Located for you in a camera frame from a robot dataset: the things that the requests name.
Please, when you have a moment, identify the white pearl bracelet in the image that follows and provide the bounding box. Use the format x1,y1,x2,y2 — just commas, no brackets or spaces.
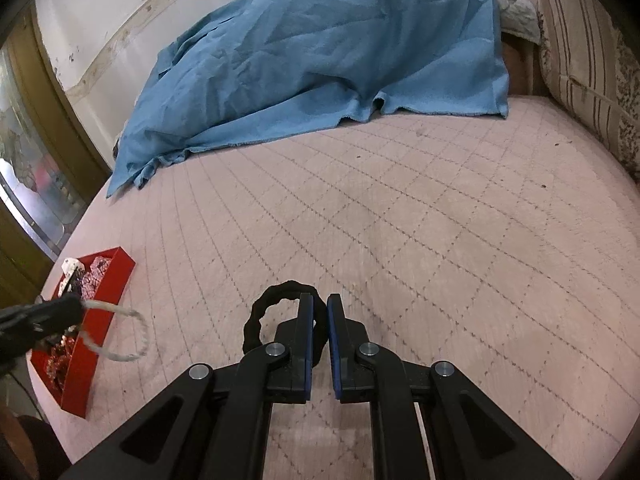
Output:
74,299,151,363

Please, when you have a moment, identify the black scrunchie hair tie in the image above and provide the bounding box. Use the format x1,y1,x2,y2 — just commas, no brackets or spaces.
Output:
241,279,331,363

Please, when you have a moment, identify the red polka dot scrunchie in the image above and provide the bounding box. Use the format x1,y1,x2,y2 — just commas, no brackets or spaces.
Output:
46,335,76,392

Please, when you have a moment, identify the red tray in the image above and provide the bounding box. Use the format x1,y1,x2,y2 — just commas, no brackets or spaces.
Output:
30,247,136,418

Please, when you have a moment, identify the black white striped scrunchie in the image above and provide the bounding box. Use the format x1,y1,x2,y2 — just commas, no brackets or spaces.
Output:
80,256,112,300

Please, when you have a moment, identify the wooden framed mirror door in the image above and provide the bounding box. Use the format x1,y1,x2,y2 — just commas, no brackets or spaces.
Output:
1,3,111,307

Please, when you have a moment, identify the pink quilted bedspread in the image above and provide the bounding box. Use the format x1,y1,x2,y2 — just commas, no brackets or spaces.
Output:
32,98,639,479

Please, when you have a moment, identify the striped beige pillow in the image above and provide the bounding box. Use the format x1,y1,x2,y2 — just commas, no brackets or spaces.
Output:
538,0,639,179

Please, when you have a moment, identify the blue cloth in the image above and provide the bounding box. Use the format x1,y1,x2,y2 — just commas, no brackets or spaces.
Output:
108,0,509,193

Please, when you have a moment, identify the grey white pillow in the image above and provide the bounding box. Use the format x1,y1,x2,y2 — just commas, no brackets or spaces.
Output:
497,0,540,44

